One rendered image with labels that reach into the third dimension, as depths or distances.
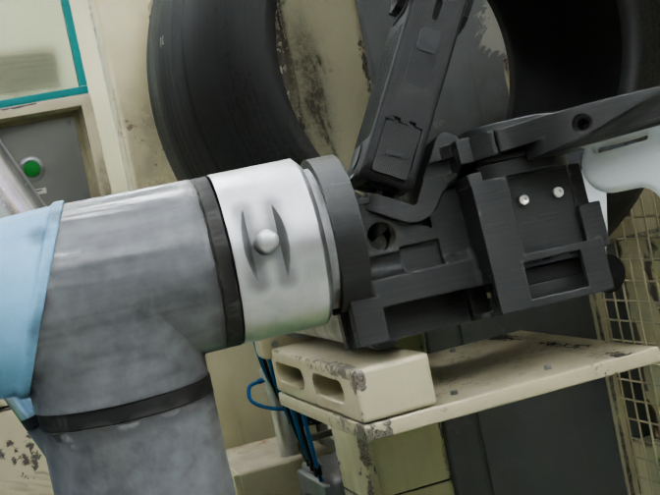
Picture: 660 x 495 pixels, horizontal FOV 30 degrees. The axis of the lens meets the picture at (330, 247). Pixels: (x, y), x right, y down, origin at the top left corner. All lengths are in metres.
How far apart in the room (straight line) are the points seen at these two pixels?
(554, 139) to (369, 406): 0.84
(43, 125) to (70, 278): 1.42
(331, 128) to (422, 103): 1.17
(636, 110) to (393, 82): 0.10
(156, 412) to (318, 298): 0.08
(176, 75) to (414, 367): 0.40
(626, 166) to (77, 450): 0.26
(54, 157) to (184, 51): 0.65
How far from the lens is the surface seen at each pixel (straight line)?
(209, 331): 0.51
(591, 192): 0.65
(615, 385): 1.89
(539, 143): 0.52
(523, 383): 1.40
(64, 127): 1.91
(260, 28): 1.27
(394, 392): 1.34
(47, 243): 0.50
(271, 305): 0.51
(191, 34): 1.29
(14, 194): 0.64
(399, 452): 1.75
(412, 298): 0.53
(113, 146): 5.23
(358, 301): 0.52
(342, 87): 1.72
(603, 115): 0.52
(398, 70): 0.54
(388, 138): 0.53
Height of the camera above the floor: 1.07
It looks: 3 degrees down
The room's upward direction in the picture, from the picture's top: 12 degrees counter-clockwise
